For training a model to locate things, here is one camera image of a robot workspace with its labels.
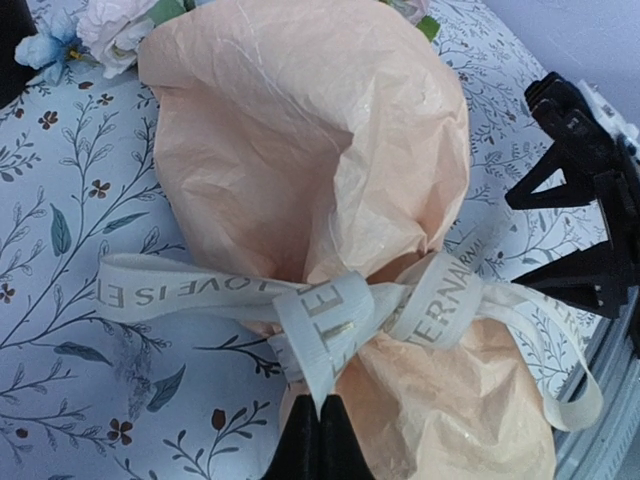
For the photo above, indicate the floral patterned tablecloth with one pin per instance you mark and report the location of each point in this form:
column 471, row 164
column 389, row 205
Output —
column 86, row 399

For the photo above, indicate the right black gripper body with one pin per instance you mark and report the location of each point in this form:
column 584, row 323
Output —
column 623, row 219

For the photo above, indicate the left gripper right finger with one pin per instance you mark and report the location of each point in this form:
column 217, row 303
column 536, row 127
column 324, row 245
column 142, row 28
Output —
column 340, row 455

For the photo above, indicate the aluminium front rail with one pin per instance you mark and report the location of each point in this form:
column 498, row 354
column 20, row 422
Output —
column 598, row 452

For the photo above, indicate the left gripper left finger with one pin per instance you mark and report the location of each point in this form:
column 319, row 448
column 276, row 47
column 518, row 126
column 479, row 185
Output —
column 297, row 454

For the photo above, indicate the cream printed ribbon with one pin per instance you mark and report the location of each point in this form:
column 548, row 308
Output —
column 323, row 326

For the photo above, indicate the black cylindrical vase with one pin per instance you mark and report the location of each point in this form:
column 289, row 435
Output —
column 16, row 24

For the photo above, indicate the peach paper flower bouquet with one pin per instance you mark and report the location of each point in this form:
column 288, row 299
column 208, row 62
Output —
column 301, row 140

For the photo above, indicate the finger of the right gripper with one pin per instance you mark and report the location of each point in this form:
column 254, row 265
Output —
column 581, row 149
column 594, row 280

